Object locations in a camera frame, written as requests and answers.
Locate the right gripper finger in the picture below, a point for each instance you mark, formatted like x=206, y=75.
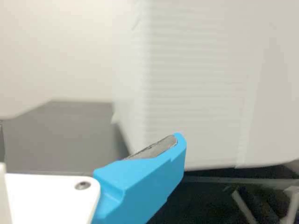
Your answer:
x=144, y=182

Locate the incubator door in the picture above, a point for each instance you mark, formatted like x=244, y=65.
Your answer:
x=198, y=93

